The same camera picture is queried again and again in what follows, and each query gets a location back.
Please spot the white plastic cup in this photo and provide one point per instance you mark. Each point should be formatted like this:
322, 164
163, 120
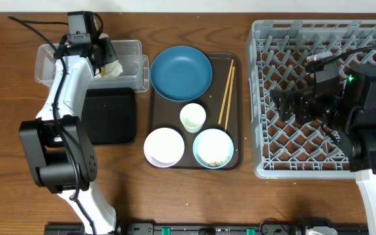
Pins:
192, 117

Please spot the blue plate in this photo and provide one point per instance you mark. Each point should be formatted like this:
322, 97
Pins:
181, 73

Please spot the brown serving tray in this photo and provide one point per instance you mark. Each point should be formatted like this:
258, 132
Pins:
165, 113

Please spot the grey dishwasher rack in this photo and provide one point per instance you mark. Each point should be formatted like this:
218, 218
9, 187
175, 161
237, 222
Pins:
277, 51

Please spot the light blue bowl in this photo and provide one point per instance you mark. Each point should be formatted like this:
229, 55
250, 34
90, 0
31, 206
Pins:
213, 148

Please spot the clear plastic bin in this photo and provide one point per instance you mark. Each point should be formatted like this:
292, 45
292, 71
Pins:
135, 73

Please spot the left wooden chopstick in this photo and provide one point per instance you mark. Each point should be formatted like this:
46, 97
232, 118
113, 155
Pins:
226, 91

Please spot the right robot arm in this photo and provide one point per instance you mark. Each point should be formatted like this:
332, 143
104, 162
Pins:
352, 114

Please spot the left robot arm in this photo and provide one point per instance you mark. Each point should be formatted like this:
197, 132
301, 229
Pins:
58, 150

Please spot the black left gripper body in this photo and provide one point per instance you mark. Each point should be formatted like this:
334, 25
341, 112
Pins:
108, 52

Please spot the spilled rice food waste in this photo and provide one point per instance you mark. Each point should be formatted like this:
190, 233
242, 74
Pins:
213, 150

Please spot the white tissue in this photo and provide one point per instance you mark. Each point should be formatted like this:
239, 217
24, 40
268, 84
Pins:
112, 66

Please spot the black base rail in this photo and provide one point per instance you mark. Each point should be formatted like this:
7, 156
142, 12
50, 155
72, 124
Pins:
269, 226

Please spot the pink white bowl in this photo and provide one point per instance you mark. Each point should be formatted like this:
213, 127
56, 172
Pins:
164, 147

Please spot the wooden chopstick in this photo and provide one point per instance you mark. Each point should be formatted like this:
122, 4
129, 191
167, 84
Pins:
226, 91
229, 98

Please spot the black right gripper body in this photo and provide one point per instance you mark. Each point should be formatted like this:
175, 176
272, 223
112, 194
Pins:
309, 109

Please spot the black plastic tray bin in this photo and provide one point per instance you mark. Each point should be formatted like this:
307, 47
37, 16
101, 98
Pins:
109, 115

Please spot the right wooden chopstick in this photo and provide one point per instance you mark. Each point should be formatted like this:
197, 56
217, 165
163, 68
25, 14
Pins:
229, 98

